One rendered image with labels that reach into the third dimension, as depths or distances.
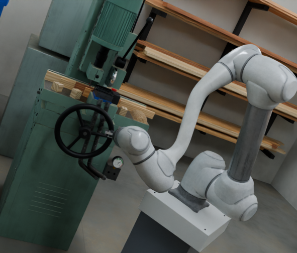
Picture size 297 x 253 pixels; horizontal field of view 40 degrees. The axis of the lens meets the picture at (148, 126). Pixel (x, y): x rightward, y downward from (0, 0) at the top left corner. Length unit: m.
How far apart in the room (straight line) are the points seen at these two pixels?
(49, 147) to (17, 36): 2.49
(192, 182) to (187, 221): 0.21
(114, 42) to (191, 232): 1.03
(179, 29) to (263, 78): 3.22
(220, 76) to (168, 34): 3.10
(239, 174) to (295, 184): 3.82
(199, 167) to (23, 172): 0.94
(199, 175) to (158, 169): 0.48
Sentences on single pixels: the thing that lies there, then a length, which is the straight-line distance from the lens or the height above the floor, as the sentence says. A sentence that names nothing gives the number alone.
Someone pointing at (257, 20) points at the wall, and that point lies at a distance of 5.10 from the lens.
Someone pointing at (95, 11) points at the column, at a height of 1.33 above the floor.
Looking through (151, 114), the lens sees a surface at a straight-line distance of 2.40.
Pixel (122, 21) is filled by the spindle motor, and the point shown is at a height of 1.35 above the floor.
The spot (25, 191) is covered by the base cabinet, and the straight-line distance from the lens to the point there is 2.35.
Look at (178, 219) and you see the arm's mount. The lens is 1.91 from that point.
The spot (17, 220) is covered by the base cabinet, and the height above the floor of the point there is 0.12.
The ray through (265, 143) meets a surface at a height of 0.61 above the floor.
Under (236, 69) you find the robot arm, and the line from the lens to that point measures 1.68.
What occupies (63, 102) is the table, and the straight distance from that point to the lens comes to 2.15.
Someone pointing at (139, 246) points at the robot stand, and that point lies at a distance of 2.13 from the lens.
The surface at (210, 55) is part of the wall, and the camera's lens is 4.94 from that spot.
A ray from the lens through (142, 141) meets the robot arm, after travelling 1.45.
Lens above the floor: 1.46
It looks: 15 degrees down
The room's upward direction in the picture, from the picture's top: 25 degrees clockwise
